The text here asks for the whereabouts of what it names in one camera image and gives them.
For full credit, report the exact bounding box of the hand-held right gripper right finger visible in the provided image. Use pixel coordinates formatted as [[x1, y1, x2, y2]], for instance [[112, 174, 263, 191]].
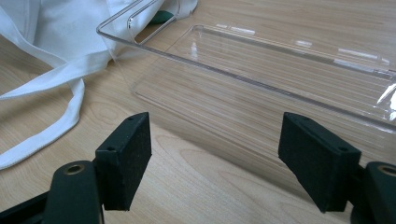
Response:
[[277, 111, 363, 214]]

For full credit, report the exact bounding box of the white patterned canvas tote bag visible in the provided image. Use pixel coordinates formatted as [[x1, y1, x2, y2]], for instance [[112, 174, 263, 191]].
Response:
[[0, 0, 199, 172]]

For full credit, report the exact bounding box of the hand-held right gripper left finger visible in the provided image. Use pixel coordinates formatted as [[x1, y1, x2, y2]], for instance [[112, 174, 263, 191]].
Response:
[[94, 111, 153, 212]]

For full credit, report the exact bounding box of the clear plastic tray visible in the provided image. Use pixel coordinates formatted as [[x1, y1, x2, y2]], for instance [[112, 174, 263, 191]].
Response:
[[95, 0, 396, 195]]

